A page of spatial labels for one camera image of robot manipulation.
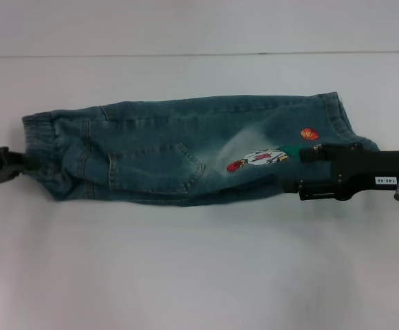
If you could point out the blue denim shorts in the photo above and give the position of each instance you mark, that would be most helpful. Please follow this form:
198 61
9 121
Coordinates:
144 158

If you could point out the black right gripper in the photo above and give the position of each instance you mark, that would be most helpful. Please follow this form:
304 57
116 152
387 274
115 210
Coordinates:
378 172

